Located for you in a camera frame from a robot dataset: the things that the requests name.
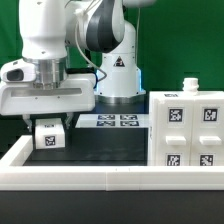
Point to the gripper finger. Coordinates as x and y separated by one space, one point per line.
28 121
68 120

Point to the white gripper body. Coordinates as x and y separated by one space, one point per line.
75 94

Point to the white cabinet top block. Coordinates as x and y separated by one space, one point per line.
49 134

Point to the white cabinet body box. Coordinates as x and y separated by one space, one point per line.
190 92

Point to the white cabinet door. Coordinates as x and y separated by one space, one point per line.
207 147
174 132

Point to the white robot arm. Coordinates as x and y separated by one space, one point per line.
38 82

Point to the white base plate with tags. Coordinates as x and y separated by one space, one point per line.
113 121

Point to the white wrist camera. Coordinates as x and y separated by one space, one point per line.
18 71

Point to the white U-shaped obstacle wall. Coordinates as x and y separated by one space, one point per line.
16 175

